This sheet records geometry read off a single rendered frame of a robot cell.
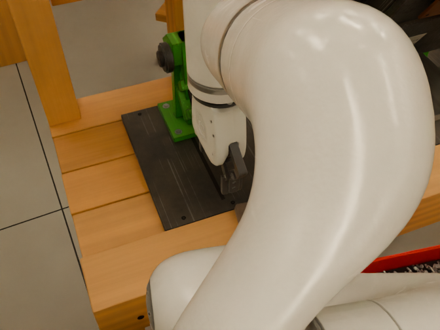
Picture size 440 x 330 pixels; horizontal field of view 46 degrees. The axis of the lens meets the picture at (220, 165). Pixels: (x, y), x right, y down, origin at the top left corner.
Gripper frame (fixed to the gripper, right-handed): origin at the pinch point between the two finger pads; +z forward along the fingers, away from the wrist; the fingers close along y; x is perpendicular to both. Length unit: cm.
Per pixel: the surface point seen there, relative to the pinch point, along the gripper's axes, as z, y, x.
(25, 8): 6, -65, -22
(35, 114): 130, -177, -37
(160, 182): 40, -33, -3
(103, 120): 42, -63, -11
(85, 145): 42, -55, -18
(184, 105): 31, -48, 9
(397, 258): 39, 7, 39
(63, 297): 130, -65, -42
